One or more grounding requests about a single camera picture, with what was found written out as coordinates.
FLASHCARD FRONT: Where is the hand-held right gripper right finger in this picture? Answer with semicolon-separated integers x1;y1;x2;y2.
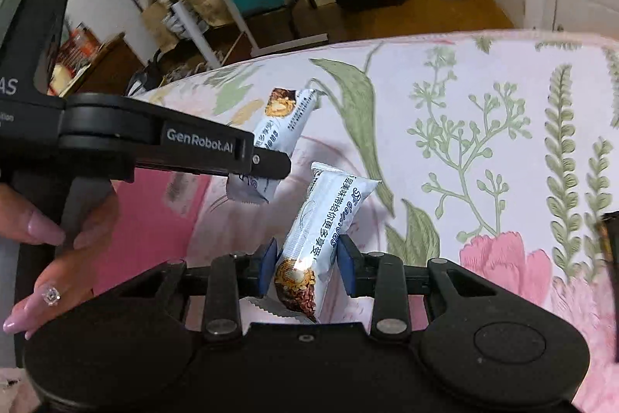
337;234;504;342

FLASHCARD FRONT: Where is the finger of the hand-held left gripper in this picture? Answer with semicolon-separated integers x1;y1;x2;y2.
159;119;292;180

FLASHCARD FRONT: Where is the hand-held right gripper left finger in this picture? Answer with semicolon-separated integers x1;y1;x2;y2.
116;239;282;342

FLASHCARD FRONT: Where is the white snack bar packet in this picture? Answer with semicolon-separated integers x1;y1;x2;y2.
244;161;382;326
226;87;320;206

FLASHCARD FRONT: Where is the pink cardboard box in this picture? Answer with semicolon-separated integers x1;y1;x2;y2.
89;168;216;298

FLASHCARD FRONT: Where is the black snack packet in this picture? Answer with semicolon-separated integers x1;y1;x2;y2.
596;210;619;366

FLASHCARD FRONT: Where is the person's left hand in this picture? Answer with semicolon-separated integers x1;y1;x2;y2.
0;185;120;340

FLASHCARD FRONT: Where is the wooden nightstand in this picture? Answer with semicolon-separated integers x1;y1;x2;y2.
48;31;149;98

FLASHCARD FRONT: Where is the black bag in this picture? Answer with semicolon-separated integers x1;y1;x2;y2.
125;49;168;97

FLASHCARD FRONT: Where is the brown cardboard box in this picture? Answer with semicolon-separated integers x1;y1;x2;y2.
139;0;234;52

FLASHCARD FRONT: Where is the floral bed sheet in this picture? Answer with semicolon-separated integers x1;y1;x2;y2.
123;31;619;413

